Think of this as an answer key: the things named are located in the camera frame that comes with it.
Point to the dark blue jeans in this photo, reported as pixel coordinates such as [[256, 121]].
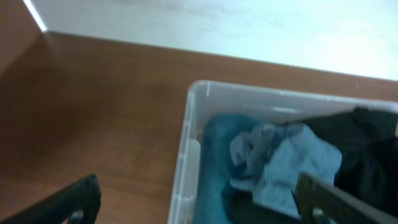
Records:
[[216, 166]]

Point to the black garment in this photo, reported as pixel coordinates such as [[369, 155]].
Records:
[[367, 140]]

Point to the clear plastic storage bin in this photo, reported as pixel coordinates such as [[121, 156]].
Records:
[[207, 98]]

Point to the light blue cloth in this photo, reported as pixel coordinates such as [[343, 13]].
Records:
[[269, 159]]

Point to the dark green garment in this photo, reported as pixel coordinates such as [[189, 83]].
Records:
[[240, 209]]

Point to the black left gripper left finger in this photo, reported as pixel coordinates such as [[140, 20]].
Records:
[[78, 202]]

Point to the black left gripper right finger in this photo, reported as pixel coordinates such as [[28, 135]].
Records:
[[320, 202]]

